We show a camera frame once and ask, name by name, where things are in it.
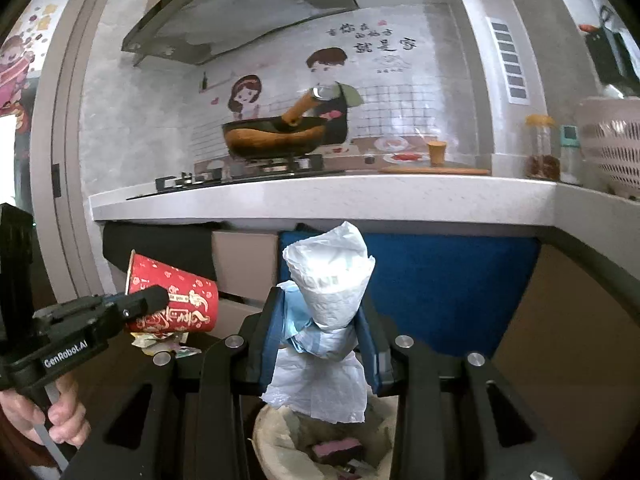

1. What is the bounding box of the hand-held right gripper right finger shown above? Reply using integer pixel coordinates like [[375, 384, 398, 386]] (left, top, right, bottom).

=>
[[352, 305, 581, 480]]

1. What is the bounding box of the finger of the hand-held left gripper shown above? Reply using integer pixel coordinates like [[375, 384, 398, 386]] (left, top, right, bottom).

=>
[[50, 285, 171, 336]]

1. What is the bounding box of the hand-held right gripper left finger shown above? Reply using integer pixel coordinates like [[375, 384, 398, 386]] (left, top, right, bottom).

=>
[[62, 285, 291, 480]]

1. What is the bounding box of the light blue wrapper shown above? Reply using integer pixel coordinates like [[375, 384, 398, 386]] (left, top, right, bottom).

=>
[[277, 280, 361, 361]]

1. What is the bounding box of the pile of wrappers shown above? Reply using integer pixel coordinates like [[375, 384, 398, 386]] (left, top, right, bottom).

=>
[[131, 330, 201, 358]]

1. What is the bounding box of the red paper cup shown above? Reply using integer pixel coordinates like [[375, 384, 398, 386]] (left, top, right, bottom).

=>
[[124, 250, 220, 336]]

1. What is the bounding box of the white tissue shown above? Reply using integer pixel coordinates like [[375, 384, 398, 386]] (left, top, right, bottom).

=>
[[261, 220, 376, 423]]

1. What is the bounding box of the pink sponge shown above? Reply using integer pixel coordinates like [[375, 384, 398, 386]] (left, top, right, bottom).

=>
[[307, 437, 363, 463]]

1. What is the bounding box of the grey lined trash bin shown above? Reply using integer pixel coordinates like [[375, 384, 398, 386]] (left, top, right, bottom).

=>
[[252, 385, 401, 480]]

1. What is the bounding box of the person's left hand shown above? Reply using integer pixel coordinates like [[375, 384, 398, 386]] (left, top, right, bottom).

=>
[[0, 377, 91, 446]]

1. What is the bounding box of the blue towel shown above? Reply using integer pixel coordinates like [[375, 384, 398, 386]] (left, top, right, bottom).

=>
[[277, 225, 541, 358]]

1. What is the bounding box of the black gas stove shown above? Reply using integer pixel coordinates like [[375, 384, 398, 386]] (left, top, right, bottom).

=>
[[125, 154, 346, 201]]

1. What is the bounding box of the white kitchen counter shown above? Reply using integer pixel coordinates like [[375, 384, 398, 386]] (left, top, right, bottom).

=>
[[89, 175, 640, 241]]

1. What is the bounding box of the wooden cutting board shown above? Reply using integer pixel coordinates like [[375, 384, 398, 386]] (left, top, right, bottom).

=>
[[379, 166, 492, 176]]

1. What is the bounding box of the wooden cabinet front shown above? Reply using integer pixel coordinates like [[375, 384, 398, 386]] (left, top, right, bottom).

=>
[[100, 230, 640, 480]]

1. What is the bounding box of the orange cup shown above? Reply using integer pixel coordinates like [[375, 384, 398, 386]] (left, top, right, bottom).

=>
[[426, 140, 449, 167]]

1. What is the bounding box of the festive door sticker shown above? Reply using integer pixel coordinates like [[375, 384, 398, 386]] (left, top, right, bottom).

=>
[[0, 0, 56, 131]]

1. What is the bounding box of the jar with yellow lid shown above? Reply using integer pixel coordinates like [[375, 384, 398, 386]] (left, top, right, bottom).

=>
[[524, 114, 562, 180]]

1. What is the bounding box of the teal capped seasoning bottle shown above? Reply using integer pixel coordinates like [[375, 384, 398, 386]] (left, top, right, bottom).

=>
[[559, 124, 583, 185]]

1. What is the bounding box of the range hood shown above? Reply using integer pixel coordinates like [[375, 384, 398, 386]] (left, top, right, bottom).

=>
[[121, 0, 361, 66]]

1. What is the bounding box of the pink plastic basket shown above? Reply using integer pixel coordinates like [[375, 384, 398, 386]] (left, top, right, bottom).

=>
[[575, 96, 640, 200]]

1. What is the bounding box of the grey door frame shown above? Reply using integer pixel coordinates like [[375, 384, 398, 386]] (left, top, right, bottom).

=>
[[30, 0, 126, 301]]

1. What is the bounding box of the wok with wooden handle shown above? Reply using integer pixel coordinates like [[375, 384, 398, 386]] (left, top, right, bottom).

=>
[[221, 85, 346, 158]]

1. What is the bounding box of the cartoon wall poster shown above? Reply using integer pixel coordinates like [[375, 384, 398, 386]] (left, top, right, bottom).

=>
[[192, 7, 493, 176]]

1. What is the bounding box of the white wall vent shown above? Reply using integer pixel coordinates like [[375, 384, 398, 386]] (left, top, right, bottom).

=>
[[486, 16, 531, 106]]

